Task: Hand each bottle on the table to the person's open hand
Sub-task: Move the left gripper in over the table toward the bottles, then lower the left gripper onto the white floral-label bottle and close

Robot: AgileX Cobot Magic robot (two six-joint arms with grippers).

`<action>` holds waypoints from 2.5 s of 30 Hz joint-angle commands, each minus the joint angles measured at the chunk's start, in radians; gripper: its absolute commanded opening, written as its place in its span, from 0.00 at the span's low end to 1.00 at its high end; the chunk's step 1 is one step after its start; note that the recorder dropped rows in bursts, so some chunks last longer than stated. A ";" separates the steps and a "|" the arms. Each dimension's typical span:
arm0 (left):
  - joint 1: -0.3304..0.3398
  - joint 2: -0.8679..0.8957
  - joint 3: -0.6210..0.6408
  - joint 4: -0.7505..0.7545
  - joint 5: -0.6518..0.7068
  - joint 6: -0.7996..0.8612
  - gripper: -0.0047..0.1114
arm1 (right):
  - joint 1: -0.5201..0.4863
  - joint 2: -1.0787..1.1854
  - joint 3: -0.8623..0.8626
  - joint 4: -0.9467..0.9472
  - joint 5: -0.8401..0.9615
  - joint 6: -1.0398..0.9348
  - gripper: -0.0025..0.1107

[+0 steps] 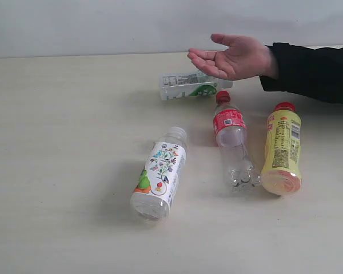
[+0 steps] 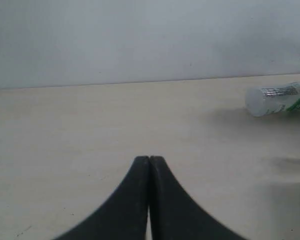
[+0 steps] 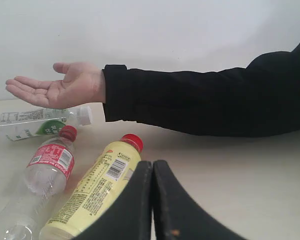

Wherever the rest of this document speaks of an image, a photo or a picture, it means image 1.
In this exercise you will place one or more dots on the person's open hand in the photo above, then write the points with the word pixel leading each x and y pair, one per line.
pixel 245 57

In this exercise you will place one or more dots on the black sleeved forearm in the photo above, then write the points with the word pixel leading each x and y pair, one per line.
pixel 315 73

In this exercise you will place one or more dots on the clear bottle red label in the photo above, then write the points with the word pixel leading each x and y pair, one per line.
pixel 231 135

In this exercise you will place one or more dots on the clear bottle green white label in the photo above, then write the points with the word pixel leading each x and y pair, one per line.
pixel 196 83

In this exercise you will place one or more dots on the yellow juice bottle red cap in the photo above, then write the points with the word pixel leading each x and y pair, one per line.
pixel 280 174

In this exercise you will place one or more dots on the clear bottle floral white label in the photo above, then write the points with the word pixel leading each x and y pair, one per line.
pixel 158 182

